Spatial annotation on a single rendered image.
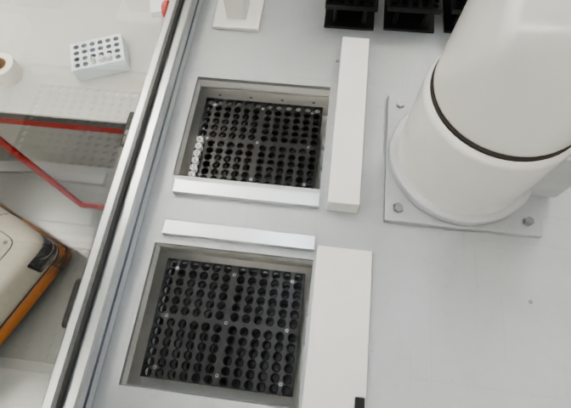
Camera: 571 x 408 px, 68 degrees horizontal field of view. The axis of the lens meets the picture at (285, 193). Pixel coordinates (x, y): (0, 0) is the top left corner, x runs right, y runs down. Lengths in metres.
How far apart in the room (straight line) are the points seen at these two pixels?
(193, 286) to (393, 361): 0.31
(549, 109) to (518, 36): 0.09
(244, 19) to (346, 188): 0.41
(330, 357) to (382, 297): 0.11
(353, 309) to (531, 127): 0.32
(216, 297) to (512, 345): 0.42
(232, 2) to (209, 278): 0.50
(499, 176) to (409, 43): 0.38
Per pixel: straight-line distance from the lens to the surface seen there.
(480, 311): 0.67
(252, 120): 0.79
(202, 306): 0.68
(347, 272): 0.62
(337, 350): 0.60
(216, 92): 0.86
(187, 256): 0.77
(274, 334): 0.66
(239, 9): 0.86
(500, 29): 0.44
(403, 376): 0.63
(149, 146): 0.69
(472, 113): 0.50
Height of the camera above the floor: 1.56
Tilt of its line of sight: 66 degrees down
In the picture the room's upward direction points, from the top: 4 degrees counter-clockwise
